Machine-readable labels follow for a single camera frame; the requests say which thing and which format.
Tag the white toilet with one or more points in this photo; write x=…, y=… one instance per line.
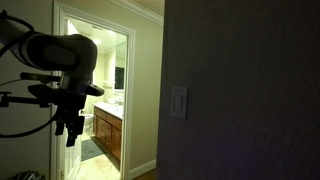
x=87, y=119

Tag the dark bag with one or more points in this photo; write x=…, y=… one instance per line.
x=28, y=175

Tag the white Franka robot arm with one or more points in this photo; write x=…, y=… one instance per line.
x=50, y=50

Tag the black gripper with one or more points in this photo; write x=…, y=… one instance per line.
x=71, y=103

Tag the white crown molding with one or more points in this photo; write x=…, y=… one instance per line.
x=140, y=9

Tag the bathroom wall mirror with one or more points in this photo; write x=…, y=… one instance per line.
x=119, y=77

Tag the white bathroom door frame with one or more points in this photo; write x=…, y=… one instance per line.
x=128, y=100

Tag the wooden bathroom vanity cabinet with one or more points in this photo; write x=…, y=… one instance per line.
x=110, y=130

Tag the white open bathroom door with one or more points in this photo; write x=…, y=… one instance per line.
x=71, y=160

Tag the white wall light switch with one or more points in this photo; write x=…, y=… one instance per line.
x=179, y=102

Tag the bathroom ceiling light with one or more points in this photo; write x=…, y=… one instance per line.
x=97, y=42

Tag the grey bath mat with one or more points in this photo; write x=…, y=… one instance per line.
x=90, y=149

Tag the white baseboard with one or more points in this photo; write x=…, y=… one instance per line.
x=142, y=169

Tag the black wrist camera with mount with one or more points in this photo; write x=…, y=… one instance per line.
x=40, y=77

